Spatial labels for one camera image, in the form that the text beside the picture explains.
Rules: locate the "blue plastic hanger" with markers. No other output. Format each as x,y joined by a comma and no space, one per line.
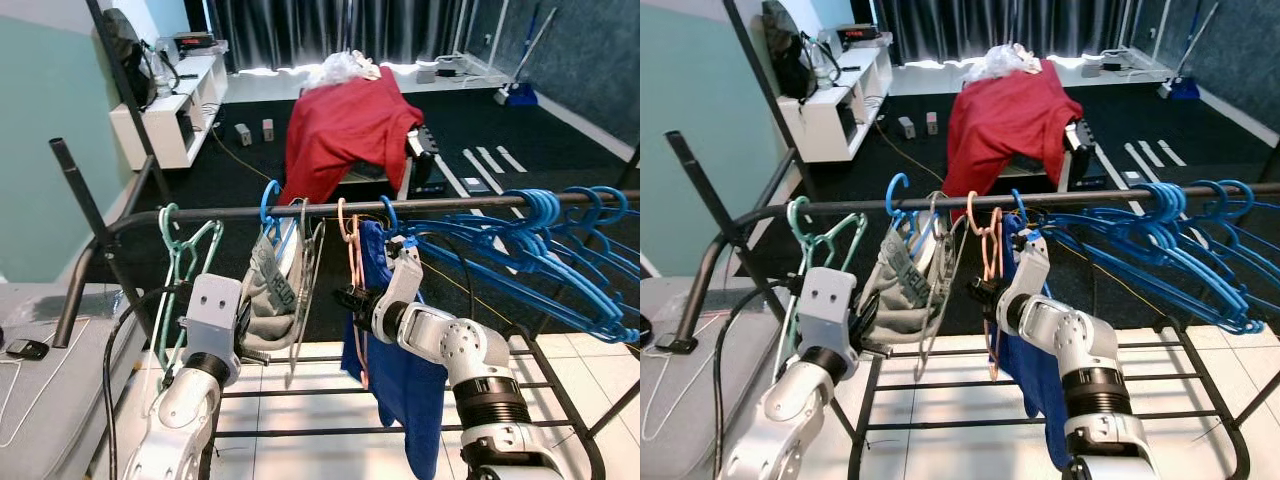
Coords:
1222,195
550,210
1178,205
597,205
1150,205
522,208
1016,205
386,210
263,205
889,195
625,200
1250,195

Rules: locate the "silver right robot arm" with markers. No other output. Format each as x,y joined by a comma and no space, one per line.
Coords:
1075,340
450,345

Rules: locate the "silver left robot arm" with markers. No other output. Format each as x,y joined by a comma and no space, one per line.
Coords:
790,410
185,410

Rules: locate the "pink hanger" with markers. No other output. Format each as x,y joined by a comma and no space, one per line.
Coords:
355,260
985,255

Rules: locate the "teal plastic hanger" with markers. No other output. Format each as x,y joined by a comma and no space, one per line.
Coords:
161,220
790,215

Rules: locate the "grey garment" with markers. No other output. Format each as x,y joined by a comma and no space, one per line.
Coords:
905,285
275,290

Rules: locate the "blue cloth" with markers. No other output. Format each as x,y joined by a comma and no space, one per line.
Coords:
1030,390
400,400

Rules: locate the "black case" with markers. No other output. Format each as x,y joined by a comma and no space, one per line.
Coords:
1078,140
425,150

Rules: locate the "red cloth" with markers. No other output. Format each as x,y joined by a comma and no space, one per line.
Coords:
1005,125
340,130

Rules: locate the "white flat slat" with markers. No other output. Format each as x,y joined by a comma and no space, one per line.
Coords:
512,158
1172,153
491,160
476,163
1140,160
1155,153

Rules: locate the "small black object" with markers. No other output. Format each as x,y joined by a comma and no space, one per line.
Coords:
27,350
677,345

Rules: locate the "grey ottoman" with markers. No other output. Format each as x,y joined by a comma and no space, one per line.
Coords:
680,410
60,400

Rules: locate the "white shelf unit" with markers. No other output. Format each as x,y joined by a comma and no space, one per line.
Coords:
160,125
820,120

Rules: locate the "white plastic bag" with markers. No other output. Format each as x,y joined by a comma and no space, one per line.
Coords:
335,70
995,62

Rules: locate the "blue mop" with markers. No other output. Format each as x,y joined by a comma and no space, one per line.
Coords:
1185,88
520,95

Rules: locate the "black slanted pole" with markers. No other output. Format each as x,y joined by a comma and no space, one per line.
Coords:
759,80
124,80

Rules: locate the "black curtain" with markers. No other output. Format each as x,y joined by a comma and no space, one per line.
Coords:
330,30
1000,25

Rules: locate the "black device with red display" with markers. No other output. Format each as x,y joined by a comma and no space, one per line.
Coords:
860,35
195,42

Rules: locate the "black bag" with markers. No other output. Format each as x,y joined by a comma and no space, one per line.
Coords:
785,45
125,50

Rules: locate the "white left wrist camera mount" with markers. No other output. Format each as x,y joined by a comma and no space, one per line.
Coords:
213,310
828,305

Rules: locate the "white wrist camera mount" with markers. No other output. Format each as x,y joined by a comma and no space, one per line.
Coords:
213,310
828,305
1030,265
405,275

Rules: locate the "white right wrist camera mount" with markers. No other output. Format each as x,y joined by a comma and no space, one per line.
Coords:
405,275
1030,265

